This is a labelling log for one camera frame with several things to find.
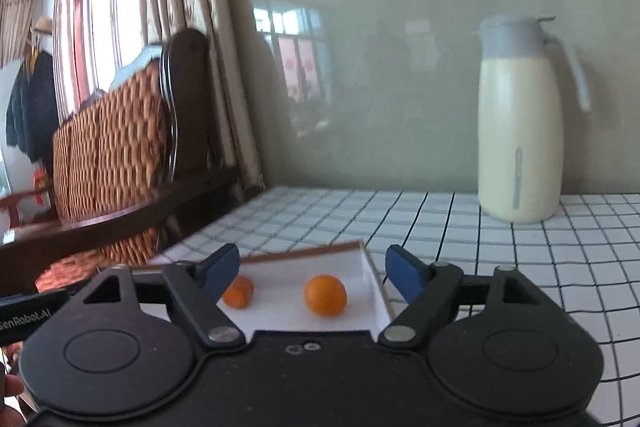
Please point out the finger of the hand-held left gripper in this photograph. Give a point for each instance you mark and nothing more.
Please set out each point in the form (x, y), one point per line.
(25, 314)

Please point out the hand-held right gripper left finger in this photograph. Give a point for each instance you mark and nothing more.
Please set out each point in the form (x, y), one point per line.
(220, 274)

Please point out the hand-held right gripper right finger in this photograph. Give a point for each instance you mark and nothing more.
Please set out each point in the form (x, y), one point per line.
(406, 274)

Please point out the brown cardboard box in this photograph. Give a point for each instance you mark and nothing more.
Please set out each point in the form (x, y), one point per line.
(285, 277)

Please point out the round orange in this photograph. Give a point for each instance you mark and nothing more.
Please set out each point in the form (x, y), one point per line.
(325, 296)

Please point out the person's left hand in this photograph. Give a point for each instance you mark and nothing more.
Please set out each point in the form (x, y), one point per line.
(9, 389)

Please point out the orange carrot chunk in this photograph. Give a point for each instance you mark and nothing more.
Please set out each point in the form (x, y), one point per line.
(237, 293)

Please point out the white checked tablecloth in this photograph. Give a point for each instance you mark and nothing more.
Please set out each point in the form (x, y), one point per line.
(550, 257)

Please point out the woven chair cushion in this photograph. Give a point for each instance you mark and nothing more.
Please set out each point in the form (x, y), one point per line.
(110, 147)

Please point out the dark wooden chair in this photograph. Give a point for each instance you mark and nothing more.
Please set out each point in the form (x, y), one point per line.
(190, 107)

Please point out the cream thermos jug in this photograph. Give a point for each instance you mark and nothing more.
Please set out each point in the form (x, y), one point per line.
(520, 132)

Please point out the dark hanging coat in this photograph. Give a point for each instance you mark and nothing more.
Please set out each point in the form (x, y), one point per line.
(35, 107)

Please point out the beige patterned curtain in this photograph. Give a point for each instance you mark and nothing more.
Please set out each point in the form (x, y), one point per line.
(210, 32)

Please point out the straw hat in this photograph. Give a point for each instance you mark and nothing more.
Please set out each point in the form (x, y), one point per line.
(42, 26)

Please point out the red framed window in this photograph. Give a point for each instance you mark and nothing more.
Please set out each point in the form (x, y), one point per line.
(105, 7)

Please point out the plain beige curtain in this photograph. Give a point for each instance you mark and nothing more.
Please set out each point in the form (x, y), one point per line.
(17, 7)

